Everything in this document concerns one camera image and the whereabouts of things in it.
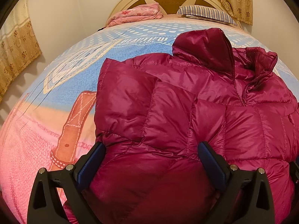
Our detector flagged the magenta quilted down jacket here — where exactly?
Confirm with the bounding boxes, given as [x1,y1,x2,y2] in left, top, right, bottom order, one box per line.
[69,28,298,223]

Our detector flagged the blue and pink bedspread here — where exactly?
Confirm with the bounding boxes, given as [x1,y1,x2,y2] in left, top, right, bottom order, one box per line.
[1,18,298,223]

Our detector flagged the striped grey pillow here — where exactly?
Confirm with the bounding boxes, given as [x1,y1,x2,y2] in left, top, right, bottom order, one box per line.
[177,5,237,26]

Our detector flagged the folded pink blanket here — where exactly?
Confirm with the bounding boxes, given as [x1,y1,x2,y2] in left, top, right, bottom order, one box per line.
[106,3,164,27]

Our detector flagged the beige side wall curtain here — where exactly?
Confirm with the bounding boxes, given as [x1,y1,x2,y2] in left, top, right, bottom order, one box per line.
[0,0,42,99]

